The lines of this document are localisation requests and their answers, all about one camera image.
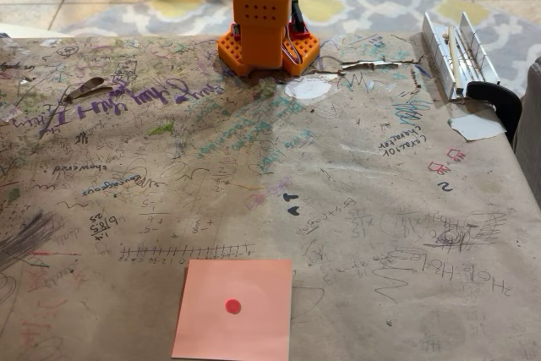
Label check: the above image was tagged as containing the orange grid robot base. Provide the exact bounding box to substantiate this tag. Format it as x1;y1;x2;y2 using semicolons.
216;30;321;79

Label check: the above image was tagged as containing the scribbled brown paper table cover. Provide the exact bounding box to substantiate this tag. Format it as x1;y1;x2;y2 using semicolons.
0;32;541;361

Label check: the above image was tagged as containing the pink square paper sheet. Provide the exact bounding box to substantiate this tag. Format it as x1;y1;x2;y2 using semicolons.
171;258;293;360

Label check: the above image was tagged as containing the grey yellow patterned rug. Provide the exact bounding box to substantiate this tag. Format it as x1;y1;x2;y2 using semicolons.
57;0;541;96

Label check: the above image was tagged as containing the aluminium miter box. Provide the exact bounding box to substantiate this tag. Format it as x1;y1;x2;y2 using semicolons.
421;11;501;102

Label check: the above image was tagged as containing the white paper scrap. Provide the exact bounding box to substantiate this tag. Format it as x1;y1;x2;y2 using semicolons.
447;108;508;143

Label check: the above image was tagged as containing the thin wooden dowel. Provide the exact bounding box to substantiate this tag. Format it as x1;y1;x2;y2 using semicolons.
446;25;466;92

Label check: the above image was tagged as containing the black chair armrest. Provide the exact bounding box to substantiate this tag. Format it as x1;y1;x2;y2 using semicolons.
465;80;524;145

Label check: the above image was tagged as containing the grey upholstered chair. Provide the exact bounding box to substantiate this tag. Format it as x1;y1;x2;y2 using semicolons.
511;56;541;211

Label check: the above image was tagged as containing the red white servo cable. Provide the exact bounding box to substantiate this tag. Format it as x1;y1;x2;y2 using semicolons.
282;21;307;68

